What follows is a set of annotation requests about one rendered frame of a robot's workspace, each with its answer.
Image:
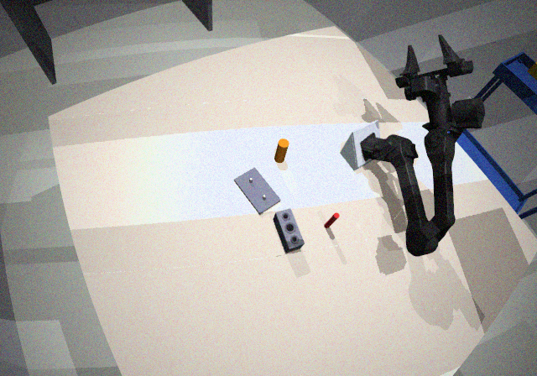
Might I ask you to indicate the dark brown cylinder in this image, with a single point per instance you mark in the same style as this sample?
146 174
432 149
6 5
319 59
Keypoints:
281 150

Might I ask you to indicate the dark red cylindrical peg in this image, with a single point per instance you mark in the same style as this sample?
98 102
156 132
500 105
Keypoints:
331 220

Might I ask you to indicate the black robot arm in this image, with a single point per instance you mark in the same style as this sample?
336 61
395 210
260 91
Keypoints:
422 235

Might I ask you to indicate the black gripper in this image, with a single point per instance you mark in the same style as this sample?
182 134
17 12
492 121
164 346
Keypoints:
455 67

